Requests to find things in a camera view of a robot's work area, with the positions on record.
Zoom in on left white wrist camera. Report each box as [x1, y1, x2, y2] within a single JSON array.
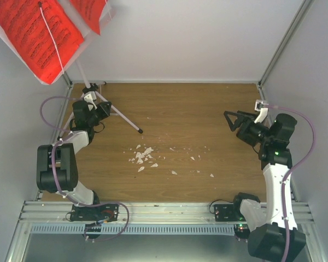
[[83, 92, 97, 111]]

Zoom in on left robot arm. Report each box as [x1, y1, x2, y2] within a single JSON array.
[[36, 100, 112, 221]]

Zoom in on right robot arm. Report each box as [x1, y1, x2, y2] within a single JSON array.
[[224, 111, 306, 261]]

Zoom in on white tripod music stand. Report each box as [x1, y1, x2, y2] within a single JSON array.
[[59, 1, 143, 134]]

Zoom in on purple cable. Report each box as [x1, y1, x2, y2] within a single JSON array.
[[267, 105, 317, 260], [39, 95, 131, 213]]

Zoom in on aluminium rail with cable duct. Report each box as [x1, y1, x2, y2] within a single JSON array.
[[19, 200, 317, 236]]

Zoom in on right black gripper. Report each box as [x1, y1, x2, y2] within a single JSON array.
[[224, 111, 272, 144]]

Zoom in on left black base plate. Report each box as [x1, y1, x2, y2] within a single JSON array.
[[67, 204, 119, 223]]

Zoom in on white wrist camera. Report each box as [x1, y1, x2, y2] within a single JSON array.
[[83, 92, 97, 111], [254, 100, 269, 123]]

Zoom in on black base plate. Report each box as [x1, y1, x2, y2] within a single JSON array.
[[67, 204, 119, 223], [213, 204, 245, 223]]

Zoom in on white debris pile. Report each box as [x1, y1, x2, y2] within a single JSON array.
[[122, 144, 162, 172]]

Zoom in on red sheet music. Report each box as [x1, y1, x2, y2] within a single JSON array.
[[69, 0, 107, 35], [0, 1, 84, 85]]

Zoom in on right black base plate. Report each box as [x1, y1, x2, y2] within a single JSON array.
[[213, 204, 245, 223]]

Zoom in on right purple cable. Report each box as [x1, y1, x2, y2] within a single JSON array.
[[267, 105, 317, 260]]

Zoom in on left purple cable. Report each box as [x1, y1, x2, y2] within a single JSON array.
[[39, 95, 131, 213]]

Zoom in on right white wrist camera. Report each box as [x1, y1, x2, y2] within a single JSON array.
[[254, 100, 269, 123]]

